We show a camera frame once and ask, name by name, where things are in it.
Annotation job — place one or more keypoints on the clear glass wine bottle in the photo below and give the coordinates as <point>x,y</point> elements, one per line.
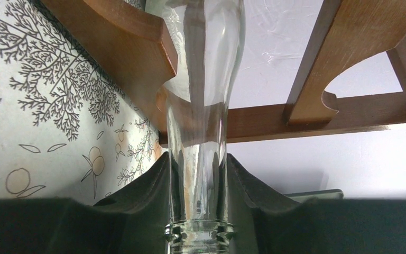
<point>209,38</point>

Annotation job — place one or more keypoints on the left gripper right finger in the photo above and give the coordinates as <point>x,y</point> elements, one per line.
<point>267,221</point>

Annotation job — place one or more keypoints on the wooden wine rack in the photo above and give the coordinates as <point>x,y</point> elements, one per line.
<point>135,49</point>

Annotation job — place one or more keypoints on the floral table mat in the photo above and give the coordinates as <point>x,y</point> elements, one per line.
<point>66,130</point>

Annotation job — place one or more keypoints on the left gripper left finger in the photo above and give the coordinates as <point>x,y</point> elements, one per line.
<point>131,220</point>

